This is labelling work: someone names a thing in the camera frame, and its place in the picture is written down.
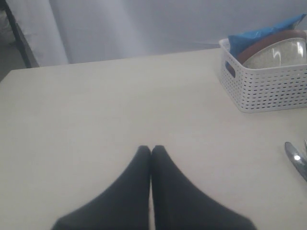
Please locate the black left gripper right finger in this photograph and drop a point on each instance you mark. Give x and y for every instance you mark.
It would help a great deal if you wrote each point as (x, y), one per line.
(180, 205)

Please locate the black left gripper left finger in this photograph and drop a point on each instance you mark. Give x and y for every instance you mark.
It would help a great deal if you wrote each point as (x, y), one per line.
(124, 205)

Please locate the silver table knife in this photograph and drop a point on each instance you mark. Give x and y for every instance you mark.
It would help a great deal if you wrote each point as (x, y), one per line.
(297, 159)

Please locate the white perforated plastic basket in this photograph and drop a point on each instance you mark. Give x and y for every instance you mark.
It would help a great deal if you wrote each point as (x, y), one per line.
(262, 90)

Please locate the brown plate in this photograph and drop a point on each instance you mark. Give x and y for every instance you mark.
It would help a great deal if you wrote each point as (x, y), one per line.
(268, 41)

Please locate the blue snack packet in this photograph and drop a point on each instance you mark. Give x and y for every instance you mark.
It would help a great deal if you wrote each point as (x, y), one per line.
(240, 42)

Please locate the speckled grey ceramic bowl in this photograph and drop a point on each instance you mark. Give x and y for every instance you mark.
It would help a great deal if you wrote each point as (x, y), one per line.
(288, 52)

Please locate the dark metal frame post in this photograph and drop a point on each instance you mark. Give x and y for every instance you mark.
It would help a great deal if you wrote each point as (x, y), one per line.
(20, 41)

